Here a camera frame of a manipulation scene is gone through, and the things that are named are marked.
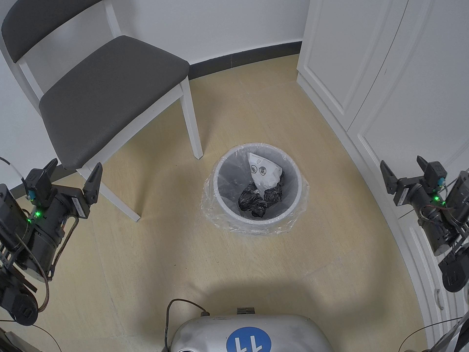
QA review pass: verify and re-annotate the white trash bin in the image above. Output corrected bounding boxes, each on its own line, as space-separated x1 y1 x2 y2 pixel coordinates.
213 144 303 226

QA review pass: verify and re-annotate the grey padded white chair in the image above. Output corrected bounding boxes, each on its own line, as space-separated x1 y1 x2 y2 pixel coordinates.
0 0 204 222

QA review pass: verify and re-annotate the white wardrobe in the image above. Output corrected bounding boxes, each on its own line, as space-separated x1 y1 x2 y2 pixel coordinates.
296 0 469 352

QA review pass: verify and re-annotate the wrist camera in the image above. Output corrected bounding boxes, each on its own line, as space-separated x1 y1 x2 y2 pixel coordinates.
24 168 54 209
425 162 448 189

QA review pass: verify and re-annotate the black plastic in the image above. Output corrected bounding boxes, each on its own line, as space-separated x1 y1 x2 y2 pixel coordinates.
238 176 286 219

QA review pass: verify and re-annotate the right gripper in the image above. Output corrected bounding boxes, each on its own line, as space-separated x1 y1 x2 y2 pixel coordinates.
380 155 446 212

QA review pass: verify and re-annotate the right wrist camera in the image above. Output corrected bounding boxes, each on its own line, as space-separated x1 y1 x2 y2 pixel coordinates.
425 162 448 189

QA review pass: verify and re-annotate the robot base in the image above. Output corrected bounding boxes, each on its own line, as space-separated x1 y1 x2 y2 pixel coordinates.
171 307 332 352

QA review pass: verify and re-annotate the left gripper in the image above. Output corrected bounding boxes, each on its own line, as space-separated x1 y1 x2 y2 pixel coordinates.
34 158 103 234

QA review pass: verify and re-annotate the black cable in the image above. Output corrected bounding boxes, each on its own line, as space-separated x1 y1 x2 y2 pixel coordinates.
397 316 463 352
164 298 210 352

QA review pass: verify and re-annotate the white paper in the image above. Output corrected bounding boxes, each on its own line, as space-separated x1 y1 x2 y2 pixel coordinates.
247 153 284 197

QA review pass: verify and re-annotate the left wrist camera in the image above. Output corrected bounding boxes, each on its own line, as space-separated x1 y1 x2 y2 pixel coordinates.
24 168 54 209

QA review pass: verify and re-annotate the clear plastic bag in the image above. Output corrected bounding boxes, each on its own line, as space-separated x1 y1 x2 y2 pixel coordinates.
201 142 310 237

